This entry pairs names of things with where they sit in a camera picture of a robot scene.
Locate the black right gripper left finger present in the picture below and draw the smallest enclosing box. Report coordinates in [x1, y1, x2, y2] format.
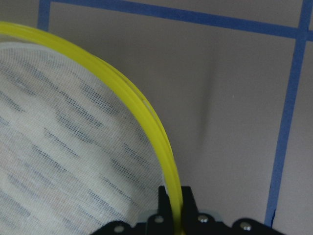
[146, 186, 174, 235]

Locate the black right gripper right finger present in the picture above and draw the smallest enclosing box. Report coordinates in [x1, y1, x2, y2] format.
[181, 186, 219, 235]

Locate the yellow rimmed steamer basket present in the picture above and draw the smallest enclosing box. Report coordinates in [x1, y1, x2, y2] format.
[0, 22, 182, 235]

